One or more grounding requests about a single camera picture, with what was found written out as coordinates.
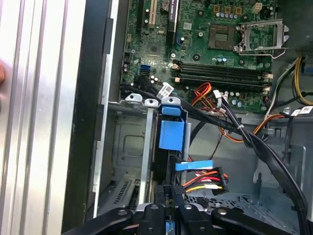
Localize black RAM slot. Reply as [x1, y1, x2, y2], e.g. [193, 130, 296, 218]
[172, 65, 272, 79]
[175, 73, 269, 86]
[172, 61, 271, 73]
[175, 77, 271, 94]

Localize orange red wire bundle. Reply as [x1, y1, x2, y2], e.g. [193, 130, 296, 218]
[191, 82, 286, 143]

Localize grey metal disk bay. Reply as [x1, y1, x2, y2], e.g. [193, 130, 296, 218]
[107, 93, 189, 211]

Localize metal socket cover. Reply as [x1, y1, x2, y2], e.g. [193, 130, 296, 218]
[234, 19, 291, 53]

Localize yellow black power wires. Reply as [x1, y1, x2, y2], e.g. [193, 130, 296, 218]
[265, 55, 313, 110]

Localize grey metal drive cage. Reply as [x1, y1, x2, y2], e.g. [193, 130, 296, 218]
[253, 117, 313, 235]

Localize black PC case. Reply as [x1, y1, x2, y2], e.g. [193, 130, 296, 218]
[61, 0, 313, 235]

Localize white expansion slot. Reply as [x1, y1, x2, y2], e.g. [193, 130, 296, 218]
[149, 0, 157, 29]

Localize disk power wire black plug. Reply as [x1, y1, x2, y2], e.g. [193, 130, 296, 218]
[182, 167, 230, 196]

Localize blue disk wire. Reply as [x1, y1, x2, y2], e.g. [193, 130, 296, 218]
[175, 160, 215, 172]

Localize wire locking lever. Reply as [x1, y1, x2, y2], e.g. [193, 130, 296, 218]
[236, 47, 290, 59]

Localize hard disk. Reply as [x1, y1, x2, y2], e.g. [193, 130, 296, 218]
[150, 104, 192, 187]

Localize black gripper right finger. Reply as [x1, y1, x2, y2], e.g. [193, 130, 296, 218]
[171, 186, 287, 235]

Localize black expansion slot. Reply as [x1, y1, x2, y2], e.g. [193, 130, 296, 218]
[167, 0, 177, 47]

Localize black cable bundle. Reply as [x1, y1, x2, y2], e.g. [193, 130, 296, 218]
[120, 74, 309, 235]

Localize green motherboard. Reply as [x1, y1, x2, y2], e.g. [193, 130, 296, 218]
[119, 0, 278, 114]

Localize grey power supply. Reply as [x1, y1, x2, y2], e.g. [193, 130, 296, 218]
[271, 0, 313, 64]

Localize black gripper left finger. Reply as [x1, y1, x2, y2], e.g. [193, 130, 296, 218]
[62, 185, 167, 235]

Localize CPU socket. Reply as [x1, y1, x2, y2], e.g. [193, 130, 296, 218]
[207, 23, 236, 51]

